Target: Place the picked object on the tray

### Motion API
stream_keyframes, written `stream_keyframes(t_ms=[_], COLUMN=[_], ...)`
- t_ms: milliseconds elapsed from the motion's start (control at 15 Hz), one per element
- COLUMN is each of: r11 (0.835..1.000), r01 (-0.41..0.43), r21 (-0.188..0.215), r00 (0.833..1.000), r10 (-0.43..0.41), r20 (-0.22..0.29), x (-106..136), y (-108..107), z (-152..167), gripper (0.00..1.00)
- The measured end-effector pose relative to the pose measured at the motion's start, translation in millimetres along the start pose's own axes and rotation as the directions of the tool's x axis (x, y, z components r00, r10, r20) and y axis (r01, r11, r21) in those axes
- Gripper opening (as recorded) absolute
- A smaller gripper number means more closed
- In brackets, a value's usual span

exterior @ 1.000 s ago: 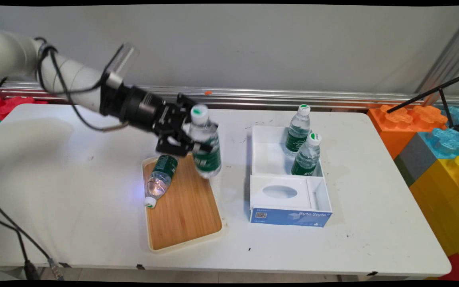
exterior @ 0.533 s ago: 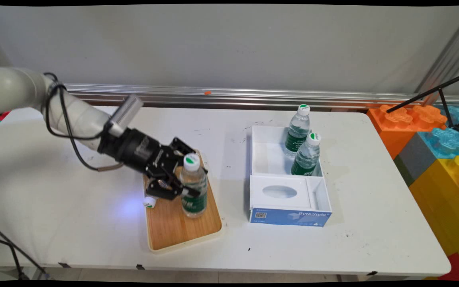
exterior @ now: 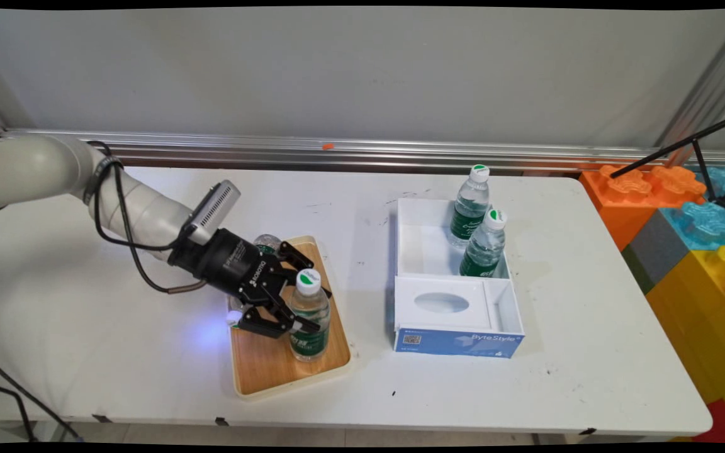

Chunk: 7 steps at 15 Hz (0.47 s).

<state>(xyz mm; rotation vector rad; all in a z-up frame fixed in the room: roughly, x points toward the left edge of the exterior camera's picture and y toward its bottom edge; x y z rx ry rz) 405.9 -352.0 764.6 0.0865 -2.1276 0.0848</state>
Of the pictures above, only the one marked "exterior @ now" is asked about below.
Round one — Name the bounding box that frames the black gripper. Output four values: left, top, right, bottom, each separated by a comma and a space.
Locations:
169, 227, 333, 340

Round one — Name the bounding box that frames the water bottle with green label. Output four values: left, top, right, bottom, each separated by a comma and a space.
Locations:
226, 233, 283, 328
449, 164, 491, 249
459, 208, 508, 278
288, 268, 332, 363

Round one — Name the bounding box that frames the bamboo tray with cream rim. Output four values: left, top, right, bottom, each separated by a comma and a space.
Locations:
227, 235, 353, 401

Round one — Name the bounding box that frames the white and blue cardboard box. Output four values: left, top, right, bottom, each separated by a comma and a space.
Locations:
391, 197, 525, 360

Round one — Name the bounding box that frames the orange giant toy brick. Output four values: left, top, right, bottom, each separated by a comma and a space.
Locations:
579, 164, 707, 252

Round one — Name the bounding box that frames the grey giant toy brick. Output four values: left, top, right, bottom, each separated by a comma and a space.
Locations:
621, 208, 692, 296

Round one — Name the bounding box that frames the yellow giant toy brick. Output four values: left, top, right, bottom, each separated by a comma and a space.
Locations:
645, 244, 725, 436

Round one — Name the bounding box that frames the light blue giant toy brick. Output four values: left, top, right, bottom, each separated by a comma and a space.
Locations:
660, 201, 725, 252
692, 166, 725, 208

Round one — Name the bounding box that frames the black tripod stand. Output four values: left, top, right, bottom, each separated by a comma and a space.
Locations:
609, 109, 725, 213

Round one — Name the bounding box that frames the red giant toy brick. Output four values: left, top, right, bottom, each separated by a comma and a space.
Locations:
691, 398, 725, 444

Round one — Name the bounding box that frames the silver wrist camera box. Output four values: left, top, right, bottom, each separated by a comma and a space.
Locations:
185, 179, 242, 247

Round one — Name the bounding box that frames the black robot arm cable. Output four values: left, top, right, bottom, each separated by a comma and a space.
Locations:
82, 141, 210, 296

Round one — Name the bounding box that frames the aluminium rail along wall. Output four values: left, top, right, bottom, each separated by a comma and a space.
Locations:
0, 129, 725, 173

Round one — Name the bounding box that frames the aluminium frame post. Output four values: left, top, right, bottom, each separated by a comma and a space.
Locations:
654, 11, 725, 152

